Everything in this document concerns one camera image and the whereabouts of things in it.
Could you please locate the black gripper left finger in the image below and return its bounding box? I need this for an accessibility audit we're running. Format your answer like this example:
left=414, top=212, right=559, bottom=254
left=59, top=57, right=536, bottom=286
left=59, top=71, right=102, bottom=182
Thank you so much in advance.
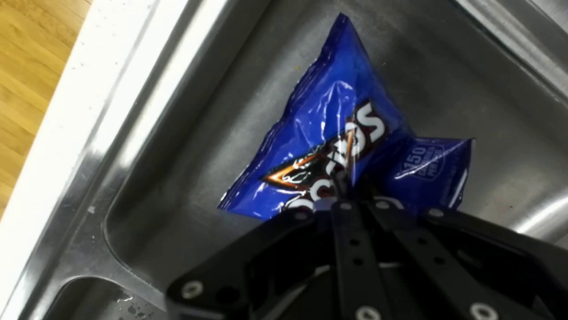
left=167, top=201, right=391, bottom=320

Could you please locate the stainless steel double sink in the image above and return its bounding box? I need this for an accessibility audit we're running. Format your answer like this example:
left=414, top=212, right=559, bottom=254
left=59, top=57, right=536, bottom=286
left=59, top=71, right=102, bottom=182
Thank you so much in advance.
left=2, top=0, right=568, bottom=320

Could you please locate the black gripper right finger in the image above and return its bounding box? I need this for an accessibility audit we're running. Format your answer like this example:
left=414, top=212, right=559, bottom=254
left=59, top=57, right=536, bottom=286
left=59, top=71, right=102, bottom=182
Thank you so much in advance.
left=362, top=198, right=568, bottom=320

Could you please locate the blue Doritos snack packet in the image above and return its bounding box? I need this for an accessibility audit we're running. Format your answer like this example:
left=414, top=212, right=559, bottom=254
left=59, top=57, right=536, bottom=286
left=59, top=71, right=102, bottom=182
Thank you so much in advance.
left=219, top=14, right=472, bottom=219

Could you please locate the wooden lower cabinet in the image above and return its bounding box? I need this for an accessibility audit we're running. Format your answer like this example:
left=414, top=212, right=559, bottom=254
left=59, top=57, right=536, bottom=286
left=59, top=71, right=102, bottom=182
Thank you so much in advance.
left=0, top=0, right=93, bottom=215

